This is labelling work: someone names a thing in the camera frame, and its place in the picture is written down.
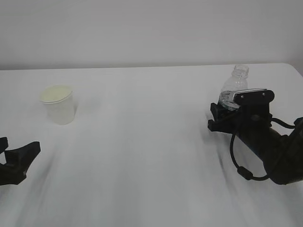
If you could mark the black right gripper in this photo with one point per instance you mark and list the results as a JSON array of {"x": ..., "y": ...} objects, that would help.
[{"x": 253, "y": 119}]

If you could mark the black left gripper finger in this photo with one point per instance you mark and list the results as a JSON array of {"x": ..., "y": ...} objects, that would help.
[
  {"x": 3, "y": 144},
  {"x": 18, "y": 161}
]

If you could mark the clear plastic water bottle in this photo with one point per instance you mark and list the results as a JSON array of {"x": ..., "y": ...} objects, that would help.
[{"x": 237, "y": 81}]

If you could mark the white paper cup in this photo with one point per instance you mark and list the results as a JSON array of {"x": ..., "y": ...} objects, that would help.
[{"x": 58, "y": 101}]

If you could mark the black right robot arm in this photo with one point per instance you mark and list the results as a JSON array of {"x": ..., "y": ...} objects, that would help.
[{"x": 277, "y": 144}]

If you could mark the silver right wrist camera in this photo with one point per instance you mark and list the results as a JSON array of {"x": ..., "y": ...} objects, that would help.
[{"x": 256, "y": 96}]

